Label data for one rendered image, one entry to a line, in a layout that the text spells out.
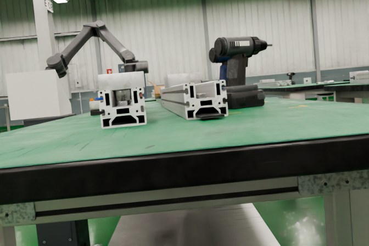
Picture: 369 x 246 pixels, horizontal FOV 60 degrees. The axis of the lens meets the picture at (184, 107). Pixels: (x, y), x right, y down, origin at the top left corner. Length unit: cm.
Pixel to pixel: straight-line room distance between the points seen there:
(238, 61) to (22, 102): 115
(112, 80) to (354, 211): 56
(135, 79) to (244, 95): 35
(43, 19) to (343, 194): 780
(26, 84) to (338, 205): 153
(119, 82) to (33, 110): 101
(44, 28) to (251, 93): 727
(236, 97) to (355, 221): 52
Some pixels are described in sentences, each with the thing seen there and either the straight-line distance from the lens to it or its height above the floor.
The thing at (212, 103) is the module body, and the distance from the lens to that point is 74.
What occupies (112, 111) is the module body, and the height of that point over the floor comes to 82.
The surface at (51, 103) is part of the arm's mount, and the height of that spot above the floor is 84.
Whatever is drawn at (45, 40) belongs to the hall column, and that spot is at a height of 226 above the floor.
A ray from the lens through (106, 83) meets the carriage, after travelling 80.
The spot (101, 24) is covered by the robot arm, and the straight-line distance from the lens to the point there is 202.
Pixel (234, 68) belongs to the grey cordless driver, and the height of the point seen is 90.
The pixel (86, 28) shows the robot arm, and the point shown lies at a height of 128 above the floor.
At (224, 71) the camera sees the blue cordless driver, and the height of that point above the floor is 91.
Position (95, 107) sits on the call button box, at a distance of 138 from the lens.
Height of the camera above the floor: 85
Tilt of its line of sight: 3 degrees down
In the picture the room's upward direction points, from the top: 5 degrees counter-clockwise
